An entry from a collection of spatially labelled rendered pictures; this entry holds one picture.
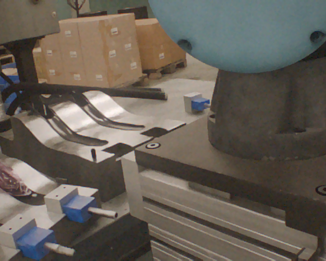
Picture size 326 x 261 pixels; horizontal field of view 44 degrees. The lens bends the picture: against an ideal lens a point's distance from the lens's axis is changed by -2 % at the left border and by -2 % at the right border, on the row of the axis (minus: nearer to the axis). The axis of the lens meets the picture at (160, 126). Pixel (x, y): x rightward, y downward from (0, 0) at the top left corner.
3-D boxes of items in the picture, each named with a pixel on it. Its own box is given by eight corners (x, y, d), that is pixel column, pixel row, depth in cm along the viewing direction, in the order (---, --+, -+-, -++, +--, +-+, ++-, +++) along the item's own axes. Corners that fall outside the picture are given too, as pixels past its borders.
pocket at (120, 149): (135, 161, 87) (133, 145, 86) (116, 171, 84) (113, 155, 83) (122, 157, 91) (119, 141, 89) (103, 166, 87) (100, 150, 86)
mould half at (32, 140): (190, 157, 100) (184, 103, 95) (104, 202, 83) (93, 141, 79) (75, 125, 135) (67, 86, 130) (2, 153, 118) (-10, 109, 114)
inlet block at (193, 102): (223, 114, 128) (222, 97, 126) (211, 118, 125) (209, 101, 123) (196, 107, 138) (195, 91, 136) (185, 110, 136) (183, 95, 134)
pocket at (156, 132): (171, 145, 94) (169, 129, 93) (154, 153, 91) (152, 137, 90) (157, 141, 97) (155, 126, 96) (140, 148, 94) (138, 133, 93)
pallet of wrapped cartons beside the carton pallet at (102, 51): (149, 84, 534) (141, 10, 504) (107, 102, 476) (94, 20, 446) (86, 81, 608) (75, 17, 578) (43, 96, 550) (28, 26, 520)
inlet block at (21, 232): (88, 258, 61) (81, 228, 59) (67, 279, 57) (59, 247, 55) (27, 241, 67) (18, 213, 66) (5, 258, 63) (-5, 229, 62)
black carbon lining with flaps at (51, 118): (151, 134, 98) (145, 96, 95) (96, 158, 88) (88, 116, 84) (71, 115, 122) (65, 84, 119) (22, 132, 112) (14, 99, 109)
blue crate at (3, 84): (37, 94, 466) (33, 75, 459) (7, 104, 435) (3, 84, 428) (7, 92, 500) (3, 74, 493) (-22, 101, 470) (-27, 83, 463)
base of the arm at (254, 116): (375, 120, 43) (378, 27, 40) (313, 174, 34) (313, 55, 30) (256, 104, 54) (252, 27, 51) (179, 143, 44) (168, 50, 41)
